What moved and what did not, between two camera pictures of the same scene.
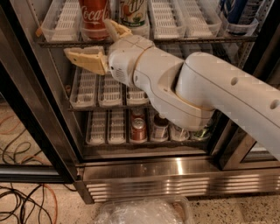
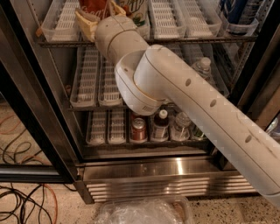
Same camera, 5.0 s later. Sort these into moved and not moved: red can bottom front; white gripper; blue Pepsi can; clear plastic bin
Moved: white gripper
Not moved: blue Pepsi can; clear plastic bin; red can bottom front
